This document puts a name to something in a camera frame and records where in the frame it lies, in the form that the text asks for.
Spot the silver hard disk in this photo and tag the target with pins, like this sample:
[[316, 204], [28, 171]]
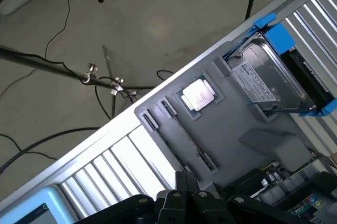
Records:
[[263, 76]]

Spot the light blue teach pendant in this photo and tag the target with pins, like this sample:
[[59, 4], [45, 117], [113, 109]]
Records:
[[31, 203]]

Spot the grey plastic parts rack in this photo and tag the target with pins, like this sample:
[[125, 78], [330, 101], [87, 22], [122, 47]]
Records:
[[223, 129]]

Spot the hard drive in blue caddy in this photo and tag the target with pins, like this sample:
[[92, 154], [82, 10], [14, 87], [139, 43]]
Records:
[[279, 37]]

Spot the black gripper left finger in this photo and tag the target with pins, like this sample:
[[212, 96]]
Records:
[[168, 208]]

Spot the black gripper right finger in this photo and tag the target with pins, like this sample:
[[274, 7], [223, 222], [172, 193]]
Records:
[[205, 208]]

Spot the silver CPU chip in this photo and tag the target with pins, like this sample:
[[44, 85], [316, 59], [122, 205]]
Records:
[[198, 95]]

